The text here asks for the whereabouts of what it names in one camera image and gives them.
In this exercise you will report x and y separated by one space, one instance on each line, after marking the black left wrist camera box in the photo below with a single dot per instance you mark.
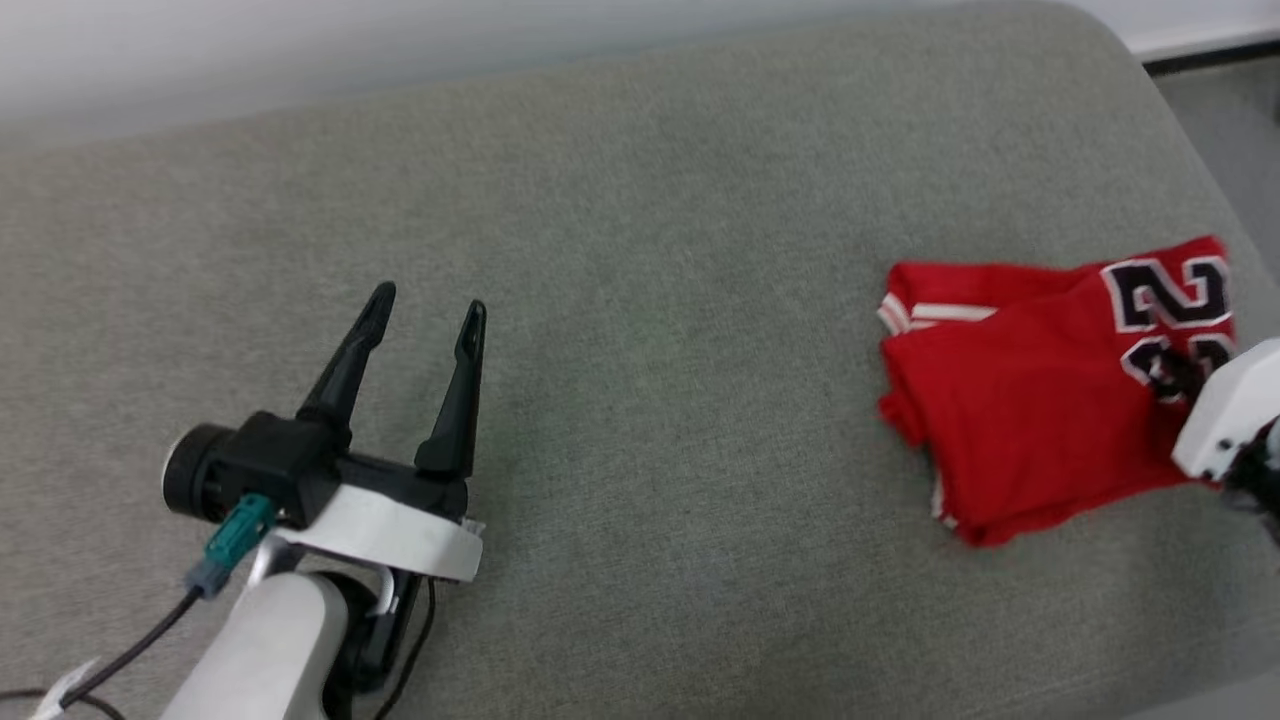
260 460

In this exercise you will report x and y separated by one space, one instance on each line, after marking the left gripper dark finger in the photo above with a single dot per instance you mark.
345 385
458 410

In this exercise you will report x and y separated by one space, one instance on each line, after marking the grey-green fabric sofa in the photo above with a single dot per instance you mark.
660 400

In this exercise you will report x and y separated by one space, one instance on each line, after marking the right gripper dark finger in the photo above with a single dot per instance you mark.
1180 378

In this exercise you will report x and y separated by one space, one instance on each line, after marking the red Bulls 23 jersey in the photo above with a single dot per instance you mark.
1030 400

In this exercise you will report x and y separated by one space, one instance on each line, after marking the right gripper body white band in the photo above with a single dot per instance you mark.
1230 410

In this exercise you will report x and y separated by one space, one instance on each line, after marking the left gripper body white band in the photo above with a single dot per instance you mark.
390 530

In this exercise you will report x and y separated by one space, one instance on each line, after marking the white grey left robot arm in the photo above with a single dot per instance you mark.
270 650

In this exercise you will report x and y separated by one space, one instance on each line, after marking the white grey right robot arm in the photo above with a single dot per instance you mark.
1262 480

